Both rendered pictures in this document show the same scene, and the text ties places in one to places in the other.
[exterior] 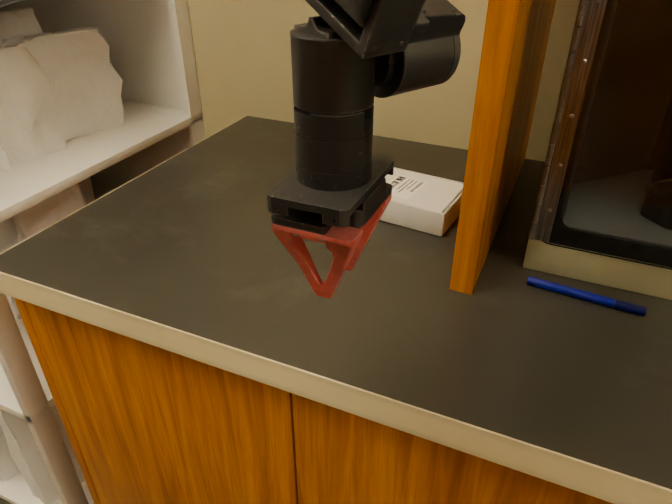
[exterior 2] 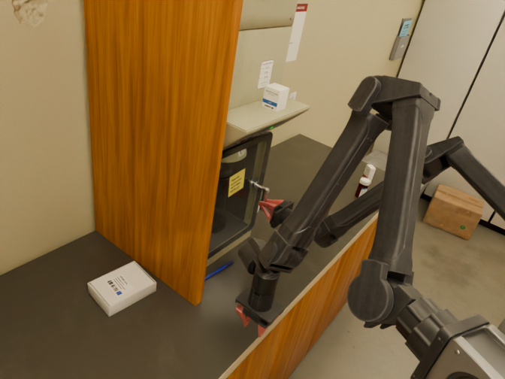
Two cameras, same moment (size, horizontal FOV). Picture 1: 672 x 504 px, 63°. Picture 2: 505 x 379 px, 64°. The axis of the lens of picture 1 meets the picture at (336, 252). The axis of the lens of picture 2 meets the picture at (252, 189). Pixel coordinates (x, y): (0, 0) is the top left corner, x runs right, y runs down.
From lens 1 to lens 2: 0.94 m
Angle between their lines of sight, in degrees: 68
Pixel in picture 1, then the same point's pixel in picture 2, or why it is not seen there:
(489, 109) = (207, 243)
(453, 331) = (220, 316)
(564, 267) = not seen: hidden behind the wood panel
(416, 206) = (143, 288)
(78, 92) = not seen: outside the picture
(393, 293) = (188, 325)
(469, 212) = (201, 276)
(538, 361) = not seen: hidden behind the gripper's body
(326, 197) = (275, 308)
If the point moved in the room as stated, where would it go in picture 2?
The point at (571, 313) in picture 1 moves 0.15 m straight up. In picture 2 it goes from (223, 279) to (229, 244)
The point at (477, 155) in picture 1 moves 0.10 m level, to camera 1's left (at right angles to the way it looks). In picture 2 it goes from (204, 258) to (191, 282)
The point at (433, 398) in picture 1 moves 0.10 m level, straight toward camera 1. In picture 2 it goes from (250, 336) to (282, 353)
